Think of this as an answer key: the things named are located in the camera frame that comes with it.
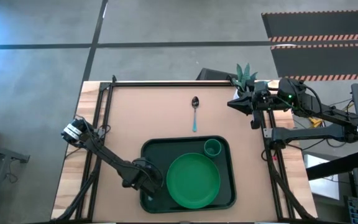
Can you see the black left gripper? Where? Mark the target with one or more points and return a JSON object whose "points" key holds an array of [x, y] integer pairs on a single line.
{"points": [[148, 175]]}

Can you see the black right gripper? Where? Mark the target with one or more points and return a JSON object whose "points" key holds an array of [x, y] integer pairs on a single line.
{"points": [[264, 99]]}

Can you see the dark green plastic tray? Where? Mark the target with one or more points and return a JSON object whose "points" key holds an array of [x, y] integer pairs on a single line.
{"points": [[154, 149]]}

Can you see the green plastic plate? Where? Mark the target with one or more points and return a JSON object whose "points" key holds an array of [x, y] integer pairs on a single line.
{"points": [[193, 180]]}

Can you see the green plastic cup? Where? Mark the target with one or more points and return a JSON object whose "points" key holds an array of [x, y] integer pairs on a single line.
{"points": [[212, 148]]}

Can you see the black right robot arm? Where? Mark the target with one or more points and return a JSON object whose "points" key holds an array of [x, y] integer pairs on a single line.
{"points": [[309, 133]]}

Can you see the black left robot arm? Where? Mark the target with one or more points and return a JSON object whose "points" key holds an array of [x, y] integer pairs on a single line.
{"points": [[104, 154]]}

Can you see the snake plant in white pot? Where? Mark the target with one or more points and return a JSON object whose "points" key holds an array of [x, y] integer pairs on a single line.
{"points": [[244, 76]]}

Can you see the black case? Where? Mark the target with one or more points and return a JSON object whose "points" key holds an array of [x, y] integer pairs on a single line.
{"points": [[213, 74]]}

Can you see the black orange-striped floor mat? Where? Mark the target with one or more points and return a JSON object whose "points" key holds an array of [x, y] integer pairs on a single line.
{"points": [[322, 25], [322, 60]]}

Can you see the black desk bar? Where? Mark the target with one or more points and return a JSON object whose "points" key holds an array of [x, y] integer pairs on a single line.
{"points": [[337, 165]]}

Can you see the black aluminium table frame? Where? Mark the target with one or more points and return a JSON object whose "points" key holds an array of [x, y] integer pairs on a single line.
{"points": [[166, 84]]}

